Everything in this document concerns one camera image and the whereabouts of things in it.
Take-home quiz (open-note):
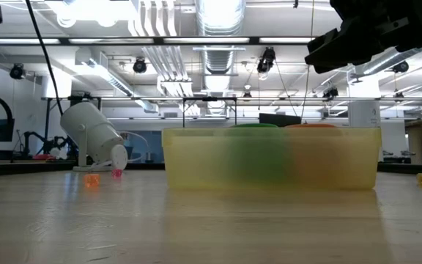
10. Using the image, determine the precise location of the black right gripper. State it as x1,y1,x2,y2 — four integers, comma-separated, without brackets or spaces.
305,0,422,74

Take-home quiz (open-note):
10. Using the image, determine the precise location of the orange foam die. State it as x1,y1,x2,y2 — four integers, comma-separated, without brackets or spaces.
284,122,347,186

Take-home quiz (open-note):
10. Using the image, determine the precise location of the green foam die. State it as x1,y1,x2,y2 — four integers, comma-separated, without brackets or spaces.
220,122,292,186

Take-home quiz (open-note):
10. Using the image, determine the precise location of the yellow translucent plastic bin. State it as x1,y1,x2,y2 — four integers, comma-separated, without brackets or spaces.
161,126,383,191

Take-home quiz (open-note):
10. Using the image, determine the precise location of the black ceiling spotlight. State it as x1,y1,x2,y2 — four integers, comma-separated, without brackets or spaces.
392,60,410,74
132,57,148,75
256,46,277,74
9,62,26,81
322,87,340,100

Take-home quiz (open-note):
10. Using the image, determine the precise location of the white pillar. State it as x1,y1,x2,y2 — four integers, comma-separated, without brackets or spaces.
347,75,382,128

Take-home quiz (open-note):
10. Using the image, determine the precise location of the black overhead beam with lights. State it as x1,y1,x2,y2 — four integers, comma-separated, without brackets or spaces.
0,35,317,46

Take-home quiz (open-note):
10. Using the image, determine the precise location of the small orange translucent die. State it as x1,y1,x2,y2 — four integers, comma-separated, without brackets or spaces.
84,173,101,188

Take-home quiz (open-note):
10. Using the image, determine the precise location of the white lamp cable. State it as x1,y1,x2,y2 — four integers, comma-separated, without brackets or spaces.
117,130,150,164

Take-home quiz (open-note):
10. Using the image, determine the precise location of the long black cable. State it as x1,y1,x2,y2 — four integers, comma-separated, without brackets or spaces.
25,0,64,115

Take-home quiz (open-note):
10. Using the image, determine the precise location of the black metal rig frame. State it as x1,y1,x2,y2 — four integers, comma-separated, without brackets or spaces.
0,161,422,177

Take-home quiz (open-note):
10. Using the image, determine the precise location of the dark wall monitor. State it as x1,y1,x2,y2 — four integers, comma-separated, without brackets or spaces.
0,117,15,143

